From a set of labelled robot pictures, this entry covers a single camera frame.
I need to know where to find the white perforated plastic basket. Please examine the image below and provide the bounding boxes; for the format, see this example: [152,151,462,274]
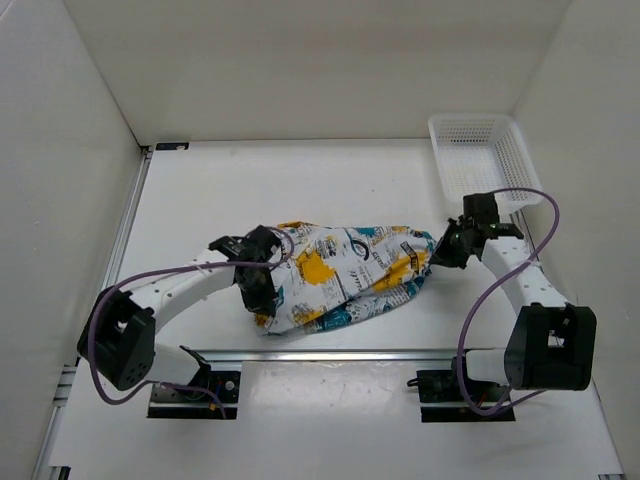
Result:
[428,113,543,216]

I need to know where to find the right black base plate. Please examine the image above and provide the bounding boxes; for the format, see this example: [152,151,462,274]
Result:
[406,370,516,423]

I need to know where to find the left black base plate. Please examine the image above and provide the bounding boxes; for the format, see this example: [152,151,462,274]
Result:
[147,364,241,421]

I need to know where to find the aluminium frame rail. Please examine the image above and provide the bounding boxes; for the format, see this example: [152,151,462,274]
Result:
[48,140,623,479]

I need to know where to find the white yellow teal printed shorts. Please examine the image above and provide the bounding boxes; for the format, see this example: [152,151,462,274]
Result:
[254,221,437,335]

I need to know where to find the small black label tag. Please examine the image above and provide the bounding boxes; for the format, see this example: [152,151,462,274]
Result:
[155,142,190,151]

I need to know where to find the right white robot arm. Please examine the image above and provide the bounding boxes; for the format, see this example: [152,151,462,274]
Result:
[430,192,597,400]

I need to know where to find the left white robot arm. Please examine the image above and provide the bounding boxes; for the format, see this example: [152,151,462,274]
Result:
[77,225,293,402]

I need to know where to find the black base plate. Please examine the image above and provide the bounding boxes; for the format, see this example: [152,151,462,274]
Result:
[147,364,241,421]
[406,370,516,423]

